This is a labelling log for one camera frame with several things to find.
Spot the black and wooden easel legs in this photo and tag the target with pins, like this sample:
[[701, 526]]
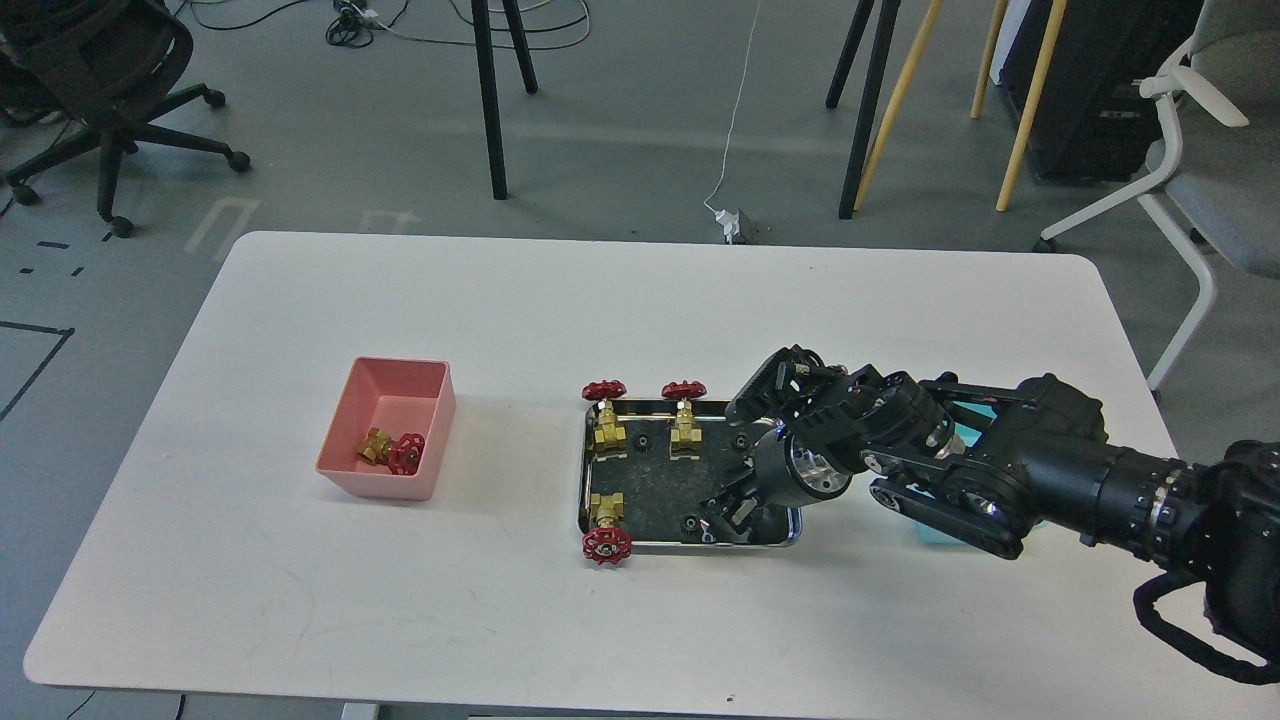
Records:
[[866, 150]]

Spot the brass valve red handwheel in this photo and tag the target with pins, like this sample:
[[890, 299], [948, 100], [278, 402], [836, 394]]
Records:
[[401, 456]]

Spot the shiny metal tray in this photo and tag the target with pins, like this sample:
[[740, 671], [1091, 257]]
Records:
[[659, 489]]

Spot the blue plastic box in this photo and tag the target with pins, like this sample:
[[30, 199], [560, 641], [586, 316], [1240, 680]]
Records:
[[976, 489]]

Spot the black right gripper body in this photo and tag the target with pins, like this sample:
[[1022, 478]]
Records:
[[781, 471]]

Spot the black office chair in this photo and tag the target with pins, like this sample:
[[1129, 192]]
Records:
[[111, 66]]

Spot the white office chair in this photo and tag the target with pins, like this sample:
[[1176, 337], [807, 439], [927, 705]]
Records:
[[1217, 157]]

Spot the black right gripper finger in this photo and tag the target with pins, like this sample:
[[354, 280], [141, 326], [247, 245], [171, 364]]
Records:
[[731, 521], [732, 495]]

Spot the brass valve bottom left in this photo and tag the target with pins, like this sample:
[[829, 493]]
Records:
[[606, 542]]

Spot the pink plastic box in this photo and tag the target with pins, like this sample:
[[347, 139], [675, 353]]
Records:
[[399, 396]]

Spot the small black gear bottom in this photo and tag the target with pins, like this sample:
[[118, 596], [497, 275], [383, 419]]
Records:
[[690, 525]]

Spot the black tripod stand left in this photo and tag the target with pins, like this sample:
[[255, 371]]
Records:
[[488, 82]]

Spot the white power adapter on floor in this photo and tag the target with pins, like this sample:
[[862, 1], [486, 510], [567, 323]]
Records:
[[737, 227]]

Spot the black cabinet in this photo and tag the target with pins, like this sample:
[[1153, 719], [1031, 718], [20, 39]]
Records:
[[1091, 123]]

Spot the brass valve top middle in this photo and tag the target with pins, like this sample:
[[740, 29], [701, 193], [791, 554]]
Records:
[[685, 435]]

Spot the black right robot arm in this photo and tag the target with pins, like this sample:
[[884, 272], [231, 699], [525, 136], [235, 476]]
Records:
[[1213, 529]]

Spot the brass valve top left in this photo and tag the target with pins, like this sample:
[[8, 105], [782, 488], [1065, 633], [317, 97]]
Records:
[[608, 437]]

